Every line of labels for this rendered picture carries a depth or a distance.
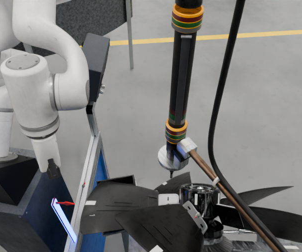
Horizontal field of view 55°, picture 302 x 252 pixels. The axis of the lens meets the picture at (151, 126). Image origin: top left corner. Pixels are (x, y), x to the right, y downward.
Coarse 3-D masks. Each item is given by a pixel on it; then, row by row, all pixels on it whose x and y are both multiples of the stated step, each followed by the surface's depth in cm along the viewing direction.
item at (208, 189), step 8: (184, 184) 90; (192, 184) 92; (200, 184) 92; (208, 184) 92; (184, 192) 84; (192, 192) 83; (200, 192) 82; (208, 192) 82; (216, 192) 83; (184, 200) 84; (192, 200) 82; (200, 200) 82; (208, 200) 82; (216, 200) 83; (200, 208) 82; (208, 208) 82; (208, 216) 82; (216, 216) 84; (208, 224) 84; (216, 224) 86; (208, 232) 81; (216, 232) 82
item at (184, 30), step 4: (172, 24) 41; (200, 24) 41; (176, 28) 41; (180, 28) 40; (184, 28) 40; (188, 28) 40; (192, 28) 40; (196, 28) 41; (184, 32) 41; (188, 32) 41
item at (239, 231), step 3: (237, 228) 91; (225, 231) 89; (228, 231) 90; (231, 231) 90; (234, 231) 90; (237, 231) 90; (240, 231) 90; (243, 231) 90; (246, 231) 91; (249, 231) 91; (252, 231) 91
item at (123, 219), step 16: (144, 208) 67; (160, 208) 70; (176, 208) 74; (128, 224) 60; (144, 224) 62; (160, 224) 65; (176, 224) 68; (192, 224) 74; (144, 240) 58; (160, 240) 60; (176, 240) 63; (192, 240) 68
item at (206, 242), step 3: (216, 237) 83; (219, 237) 83; (204, 240) 81; (207, 240) 81; (210, 240) 81; (213, 240) 81; (216, 240) 82; (219, 240) 83; (204, 243) 81; (207, 243) 81; (210, 243) 81
